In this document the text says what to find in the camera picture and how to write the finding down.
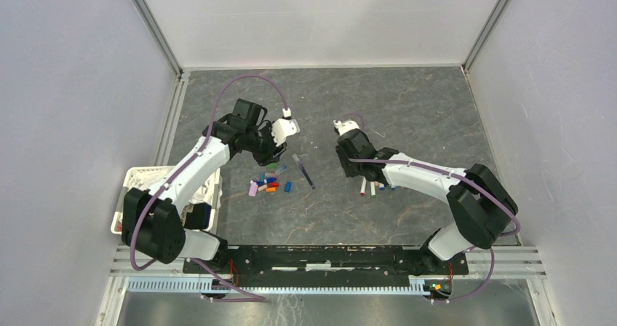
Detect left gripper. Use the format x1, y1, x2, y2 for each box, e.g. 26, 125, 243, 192
246, 121, 288, 167

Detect clear blue pen cap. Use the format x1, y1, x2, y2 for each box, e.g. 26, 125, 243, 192
275, 165, 287, 175

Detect purple grey marker pen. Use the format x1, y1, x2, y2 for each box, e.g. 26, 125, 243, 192
292, 154, 316, 190

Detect green cap marker pen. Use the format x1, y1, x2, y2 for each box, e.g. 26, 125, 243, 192
370, 181, 376, 198

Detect red cap marker pen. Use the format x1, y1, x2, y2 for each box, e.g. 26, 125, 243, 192
359, 177, 367, 196

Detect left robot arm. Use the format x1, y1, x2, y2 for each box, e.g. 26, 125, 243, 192
121, 99, 300, 274

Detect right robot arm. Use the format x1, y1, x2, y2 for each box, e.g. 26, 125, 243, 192
335, 127, 520, 274

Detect black item in basket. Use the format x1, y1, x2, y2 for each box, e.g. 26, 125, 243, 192
183, 202, 212, 230

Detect white cloth in basket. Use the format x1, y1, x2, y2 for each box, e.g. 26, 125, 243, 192
122, 166, 222, 220

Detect white plastic basket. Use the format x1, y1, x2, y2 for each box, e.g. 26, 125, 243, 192
110, 164, 223, 239

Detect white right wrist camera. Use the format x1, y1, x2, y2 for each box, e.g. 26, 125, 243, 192
333, 120, 360, 136

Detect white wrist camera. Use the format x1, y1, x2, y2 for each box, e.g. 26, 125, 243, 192
271, 118, 300, 147
333, 120, 360, 136

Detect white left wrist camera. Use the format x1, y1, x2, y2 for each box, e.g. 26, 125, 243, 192
271, 118, 300, 147

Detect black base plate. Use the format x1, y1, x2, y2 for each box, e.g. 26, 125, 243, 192
207, 244, 469, 288

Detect white cable duct strip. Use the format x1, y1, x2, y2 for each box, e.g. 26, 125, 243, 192
126, 277, 427, 296

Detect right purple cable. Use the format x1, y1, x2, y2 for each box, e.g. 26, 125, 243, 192
334, 112, 522, 304

